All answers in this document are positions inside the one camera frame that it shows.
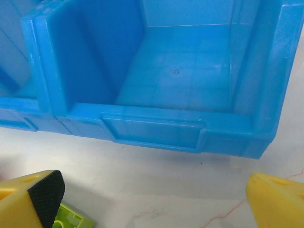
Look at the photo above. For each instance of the green lego brick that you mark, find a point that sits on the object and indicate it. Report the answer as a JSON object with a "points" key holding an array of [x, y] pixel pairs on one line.
{"points": [[76, 218]]}

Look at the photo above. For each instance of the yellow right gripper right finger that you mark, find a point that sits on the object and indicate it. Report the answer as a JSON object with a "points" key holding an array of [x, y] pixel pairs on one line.
{"points": [[278, 204]]}

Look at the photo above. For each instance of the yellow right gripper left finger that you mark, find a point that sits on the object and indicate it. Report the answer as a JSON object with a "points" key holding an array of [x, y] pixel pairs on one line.
{"points": [[16, 204]]}

